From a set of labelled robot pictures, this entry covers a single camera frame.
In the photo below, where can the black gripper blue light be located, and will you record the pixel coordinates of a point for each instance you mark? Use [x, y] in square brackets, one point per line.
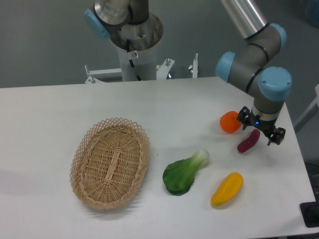
[264, 122]

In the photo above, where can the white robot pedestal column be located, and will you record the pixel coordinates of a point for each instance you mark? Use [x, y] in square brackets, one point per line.
[138, 65]

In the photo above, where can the green bok choy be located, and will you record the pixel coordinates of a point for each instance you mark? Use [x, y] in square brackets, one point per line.
[179, 176]

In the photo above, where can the purple sweet potato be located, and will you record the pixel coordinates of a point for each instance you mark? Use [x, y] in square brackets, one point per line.
[249, 142]

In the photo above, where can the oval wicker basket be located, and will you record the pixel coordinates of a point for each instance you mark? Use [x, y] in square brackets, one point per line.
[110, 163]

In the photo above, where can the orange tangerine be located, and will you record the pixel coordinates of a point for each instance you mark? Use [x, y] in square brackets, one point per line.
[229, 123]

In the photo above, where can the white metal mounting frame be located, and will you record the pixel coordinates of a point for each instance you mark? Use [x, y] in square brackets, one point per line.
[163, 72]

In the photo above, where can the yellow mango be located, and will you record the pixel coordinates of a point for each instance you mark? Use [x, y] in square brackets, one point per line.
[227, 189]

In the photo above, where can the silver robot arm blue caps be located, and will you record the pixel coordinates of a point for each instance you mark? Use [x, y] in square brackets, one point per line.
[135, 32]

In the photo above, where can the black box at table edge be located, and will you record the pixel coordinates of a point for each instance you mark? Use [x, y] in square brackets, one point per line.
[310, 214]

